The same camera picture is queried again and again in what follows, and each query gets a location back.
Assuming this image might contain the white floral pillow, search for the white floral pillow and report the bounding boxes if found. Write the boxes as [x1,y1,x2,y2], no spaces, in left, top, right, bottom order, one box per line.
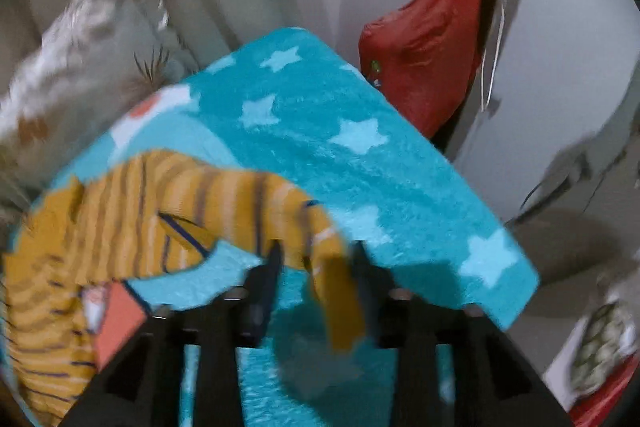
[1,0,196,210]

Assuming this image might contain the turquoise star cartoon blanket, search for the turquoise star cartoon blanket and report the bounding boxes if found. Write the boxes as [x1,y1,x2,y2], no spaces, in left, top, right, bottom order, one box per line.
[0,26,542,427]

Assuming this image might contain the red hanging bag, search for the red hanging bag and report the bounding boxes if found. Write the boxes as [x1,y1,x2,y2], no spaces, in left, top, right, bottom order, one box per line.
[358,0,480,139]

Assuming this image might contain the green patterned cloth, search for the green patterned cloth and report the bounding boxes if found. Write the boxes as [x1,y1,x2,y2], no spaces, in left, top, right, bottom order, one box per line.
[570,300,637,397]

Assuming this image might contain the orange striped small sweater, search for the orange striped small sweater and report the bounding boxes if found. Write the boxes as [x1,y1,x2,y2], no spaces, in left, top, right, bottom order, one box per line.
[2,150,366,426]

